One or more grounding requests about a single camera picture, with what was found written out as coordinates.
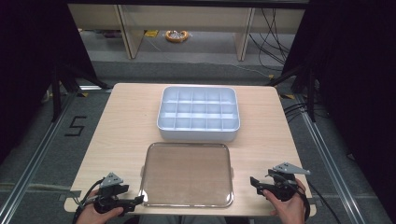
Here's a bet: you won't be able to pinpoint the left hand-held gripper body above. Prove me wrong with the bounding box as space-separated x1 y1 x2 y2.
92 172 131 216

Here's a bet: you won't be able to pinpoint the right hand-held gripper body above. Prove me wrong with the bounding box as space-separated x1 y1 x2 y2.
264 161 311 203

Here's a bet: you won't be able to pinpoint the person's right hand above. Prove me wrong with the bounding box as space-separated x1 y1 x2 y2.
262 178 308 224

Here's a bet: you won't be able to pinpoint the person's left hand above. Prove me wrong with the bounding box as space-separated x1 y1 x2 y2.
76 203 124 224

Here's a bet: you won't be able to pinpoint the white compartment organizer box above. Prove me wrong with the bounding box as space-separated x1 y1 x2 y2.
156 86 241 143

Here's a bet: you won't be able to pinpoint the black metal stand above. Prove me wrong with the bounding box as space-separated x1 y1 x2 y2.
50 63 110 123
266 63 320 123

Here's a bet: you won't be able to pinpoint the black curtain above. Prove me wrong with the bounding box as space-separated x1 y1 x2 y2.
0 0 100 166
281 0 396 216

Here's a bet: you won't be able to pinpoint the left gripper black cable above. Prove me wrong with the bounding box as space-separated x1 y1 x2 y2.
72 178 105 224

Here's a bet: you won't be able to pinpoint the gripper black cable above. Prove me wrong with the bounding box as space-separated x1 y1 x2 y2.
72 178 105 224
295 180 344 224

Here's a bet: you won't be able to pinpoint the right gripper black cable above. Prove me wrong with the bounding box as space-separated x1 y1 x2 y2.
295 180 344 224

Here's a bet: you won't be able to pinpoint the aluminium floor rail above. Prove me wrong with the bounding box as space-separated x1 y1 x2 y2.
294 93 366 224
0 91 80 224

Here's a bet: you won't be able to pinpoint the black floor cables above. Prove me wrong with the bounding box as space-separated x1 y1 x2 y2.
282 102 312 123

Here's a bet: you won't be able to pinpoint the bundle of black hanging cables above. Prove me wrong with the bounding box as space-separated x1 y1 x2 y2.
247 7 297 73

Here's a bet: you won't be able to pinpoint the orange ring with white contents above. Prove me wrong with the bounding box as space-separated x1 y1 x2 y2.
164 29 191 44

